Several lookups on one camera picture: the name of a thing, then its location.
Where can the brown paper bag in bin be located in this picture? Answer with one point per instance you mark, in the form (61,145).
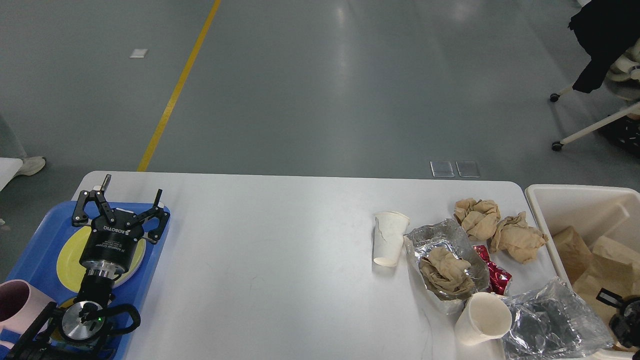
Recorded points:
(574,253)

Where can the beige office chair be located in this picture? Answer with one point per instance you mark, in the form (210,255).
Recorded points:
(622,127)

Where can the white paper cup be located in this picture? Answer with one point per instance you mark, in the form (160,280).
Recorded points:
(484,318)
(390,226)

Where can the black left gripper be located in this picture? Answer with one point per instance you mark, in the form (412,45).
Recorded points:
(110,247)

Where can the pale green plate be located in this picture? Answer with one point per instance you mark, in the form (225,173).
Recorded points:
(140,252)

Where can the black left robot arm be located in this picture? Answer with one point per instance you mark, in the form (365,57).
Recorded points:
(89,322)

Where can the black jacket on chair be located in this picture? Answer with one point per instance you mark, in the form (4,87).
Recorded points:
(605,29)

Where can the crumpled brown napkin in foil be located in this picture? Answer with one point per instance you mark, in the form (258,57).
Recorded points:
(446,273)

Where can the red foil wrapper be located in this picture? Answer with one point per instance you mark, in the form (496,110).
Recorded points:
(499,278)

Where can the white shoe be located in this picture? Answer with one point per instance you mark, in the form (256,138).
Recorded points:
(31,166)

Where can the yellow plastic plate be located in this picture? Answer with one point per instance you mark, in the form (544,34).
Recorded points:
(68,269)

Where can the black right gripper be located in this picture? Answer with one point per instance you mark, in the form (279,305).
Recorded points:
(625,324)

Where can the aluminium foil tray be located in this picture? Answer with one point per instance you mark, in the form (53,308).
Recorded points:
(450,235)

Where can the brown paper bag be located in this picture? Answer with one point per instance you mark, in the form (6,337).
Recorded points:
(574,253)
(615,267)

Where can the cream plastic bin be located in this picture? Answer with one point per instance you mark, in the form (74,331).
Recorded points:
(594,211)

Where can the floor outlet plates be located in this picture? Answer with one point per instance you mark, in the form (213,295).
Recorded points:
(448,169)

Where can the pink ribbed mug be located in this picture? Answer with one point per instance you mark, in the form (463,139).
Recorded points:
(20,304)

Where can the crumpled beige napkin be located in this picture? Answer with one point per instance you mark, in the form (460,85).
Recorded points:
(514,235)
(479,218)

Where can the clear plastic wrap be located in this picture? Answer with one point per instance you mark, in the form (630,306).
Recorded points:
(553,322)

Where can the white paper cup lying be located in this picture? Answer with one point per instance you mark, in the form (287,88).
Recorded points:
(390,226)

